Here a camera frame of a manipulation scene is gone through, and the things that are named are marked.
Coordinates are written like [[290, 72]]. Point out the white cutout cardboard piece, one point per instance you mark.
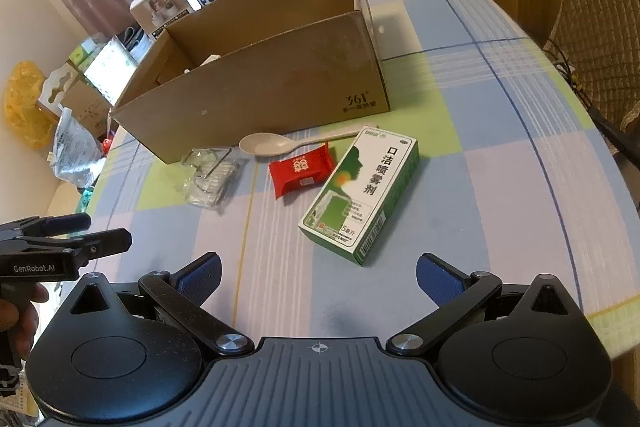
[[55, 87]]

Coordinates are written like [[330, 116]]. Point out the white patterned flat box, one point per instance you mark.
[[111, 69]]

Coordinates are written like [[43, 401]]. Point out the beige plastic spoon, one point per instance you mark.
[[266, 144]]

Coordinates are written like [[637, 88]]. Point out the clear bag with metal hooks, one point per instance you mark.
[[212, 176]]

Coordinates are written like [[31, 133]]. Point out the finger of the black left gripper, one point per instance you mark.
[[95, 244], [45, 226]]

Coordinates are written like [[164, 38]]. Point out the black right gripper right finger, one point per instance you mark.
[[510, 353]]

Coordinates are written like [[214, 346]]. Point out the checked tablecloth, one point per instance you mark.
[[513, 179]]

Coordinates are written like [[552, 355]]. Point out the clear printed plastic bag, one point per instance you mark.
[[76, 156]]

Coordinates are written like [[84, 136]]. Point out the wicker chair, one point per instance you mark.
[[598, 43]]

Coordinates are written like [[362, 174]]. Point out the yellow plastic bag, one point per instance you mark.
[[21, 112]]

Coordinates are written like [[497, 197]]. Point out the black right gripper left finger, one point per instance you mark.
[[123, 352]]

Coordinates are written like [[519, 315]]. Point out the person left hand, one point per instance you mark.
[[22, 325]]

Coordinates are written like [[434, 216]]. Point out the white small appliance box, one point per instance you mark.
[[154, 15]]

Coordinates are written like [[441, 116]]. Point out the small brown cardboard box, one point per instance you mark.
[[88, 106]]

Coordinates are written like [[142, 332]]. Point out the green white spray box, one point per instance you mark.
[[361, 193]]

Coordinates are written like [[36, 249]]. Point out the red candy packet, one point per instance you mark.
[[307, 169]]

